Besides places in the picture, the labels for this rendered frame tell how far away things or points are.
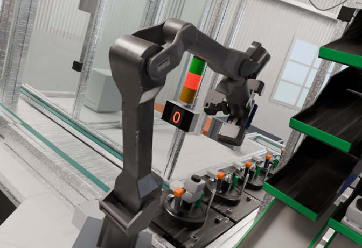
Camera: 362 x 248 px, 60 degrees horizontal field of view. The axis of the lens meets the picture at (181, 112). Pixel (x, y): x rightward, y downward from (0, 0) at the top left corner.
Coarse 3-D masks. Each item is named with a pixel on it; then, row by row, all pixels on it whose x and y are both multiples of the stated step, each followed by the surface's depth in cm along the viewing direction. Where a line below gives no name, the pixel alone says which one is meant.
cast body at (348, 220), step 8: (360, 200) 61; (352, 208) 61; (360, 208) 60; (344, 216) 63; (352, 216) 61; (360, 216) 60; (344, 224) 62; (352, 224) 61; (360, 224) 61; (360, 232) 60
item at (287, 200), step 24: (312, 144) 83; (360, 144) 80; (288, 168) 78; (312, 168) 78; (336, 168) 78; (360, 168) 74; (288, 192) 71; (312, 192) 71; (336, 192) 71; (312, 216) 64
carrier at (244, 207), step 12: (204, 180) 121; (216, 180) 117; (228, 180) 112; (204, 192) 111; (216, 192) 109; (228, 192) 113; (240, 192) 113; (216, 204) 105; (228, 204) 108; (240, 204) 111; (252, 204) 114; (228, 216) 100; (240, 216) 103
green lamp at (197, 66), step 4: (192, 60) 102; (196, 60) 101; (200, 60) 101; (192, 64) 102; (196, 64) 101; (200, 64) 101; (204, 64) 102; (192, 68) 102; (196, 68) 102; (200, 68) 102; (204, 68) 103; (192, 72) 102; (196, 72) 102; (200, 72) 102
